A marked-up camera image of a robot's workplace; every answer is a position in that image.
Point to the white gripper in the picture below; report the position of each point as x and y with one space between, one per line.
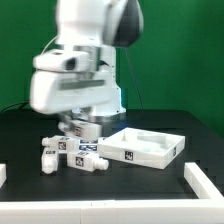
53 92

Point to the white square tabletop tray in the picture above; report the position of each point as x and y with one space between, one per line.
141 147

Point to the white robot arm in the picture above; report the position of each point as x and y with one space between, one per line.
98 27

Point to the white sheet with markers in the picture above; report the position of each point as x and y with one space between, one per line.
90 146

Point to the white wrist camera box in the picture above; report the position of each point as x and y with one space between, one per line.
57 60

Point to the white fence left wall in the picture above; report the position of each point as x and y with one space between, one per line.
3 175

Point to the white fence wall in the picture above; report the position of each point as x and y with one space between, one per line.
3 175
200 183
183 211

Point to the white fence right wall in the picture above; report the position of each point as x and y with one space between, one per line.
200 183

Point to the white fence front wall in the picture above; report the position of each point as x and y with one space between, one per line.
183 211

